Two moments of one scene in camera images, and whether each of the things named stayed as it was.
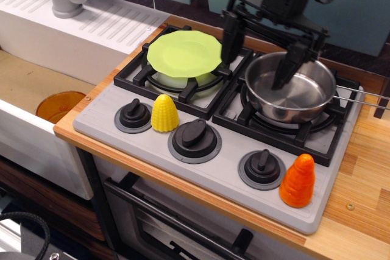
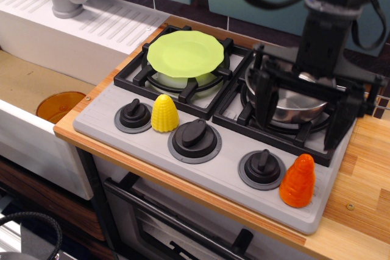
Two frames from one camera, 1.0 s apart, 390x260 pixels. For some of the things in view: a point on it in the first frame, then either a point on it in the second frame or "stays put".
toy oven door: (150, 221) stays put
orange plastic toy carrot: (298, 182) stays put
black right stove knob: (261, 170) stays put
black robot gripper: (283, 13) -> (323, 39)
